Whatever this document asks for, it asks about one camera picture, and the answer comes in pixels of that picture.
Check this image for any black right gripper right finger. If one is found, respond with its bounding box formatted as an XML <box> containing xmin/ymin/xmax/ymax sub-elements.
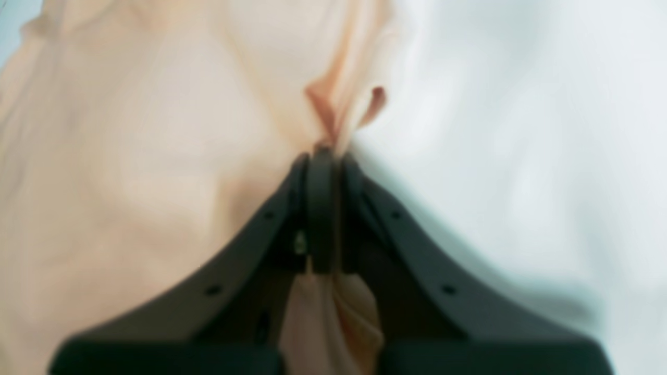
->
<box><xmin>340</xmin><ymin>156</ymin><xmax>612</xmax><ymax>374</ymax></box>

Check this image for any peach T-shirt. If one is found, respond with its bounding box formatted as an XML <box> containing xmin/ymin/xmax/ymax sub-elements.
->
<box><xmin>2</xmin><ymin>1</ymin><xmax>408</xmax><ymax>374</ymax></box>

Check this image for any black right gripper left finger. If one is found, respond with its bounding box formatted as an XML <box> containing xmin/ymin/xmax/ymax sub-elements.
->
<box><xmin>50</xmin><ymin>148</ymin><xmax>336</xmax><ymax>374</ymax></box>

